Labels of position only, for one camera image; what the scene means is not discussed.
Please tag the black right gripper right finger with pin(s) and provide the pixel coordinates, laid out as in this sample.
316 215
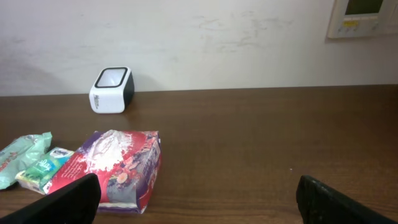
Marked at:
318 203

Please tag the mint green wipes pack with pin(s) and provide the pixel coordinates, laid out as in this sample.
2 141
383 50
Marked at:
20 154

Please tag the small green tissue packet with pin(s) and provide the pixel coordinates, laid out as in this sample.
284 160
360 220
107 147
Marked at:
37 177

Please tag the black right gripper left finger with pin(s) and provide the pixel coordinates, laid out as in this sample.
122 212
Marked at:
76 202

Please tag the white wall control panel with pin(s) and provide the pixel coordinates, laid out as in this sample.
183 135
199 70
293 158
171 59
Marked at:
362 18

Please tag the red purple tissue pack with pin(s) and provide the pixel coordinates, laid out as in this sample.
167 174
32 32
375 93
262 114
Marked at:
126 164

